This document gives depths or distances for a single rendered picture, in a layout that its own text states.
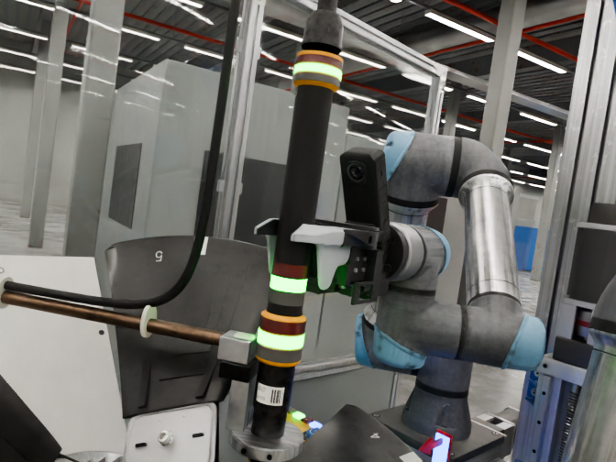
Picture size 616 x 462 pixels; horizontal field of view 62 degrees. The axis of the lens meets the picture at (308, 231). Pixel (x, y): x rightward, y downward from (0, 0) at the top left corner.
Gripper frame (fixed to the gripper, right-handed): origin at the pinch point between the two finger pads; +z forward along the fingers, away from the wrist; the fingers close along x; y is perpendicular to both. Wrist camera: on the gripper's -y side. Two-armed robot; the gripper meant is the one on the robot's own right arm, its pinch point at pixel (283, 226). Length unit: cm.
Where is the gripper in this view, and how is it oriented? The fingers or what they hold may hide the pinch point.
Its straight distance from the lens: 46.4
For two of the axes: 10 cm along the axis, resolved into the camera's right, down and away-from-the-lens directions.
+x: -8.1, -1.4, 5.8
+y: -1.4, 9.9, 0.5
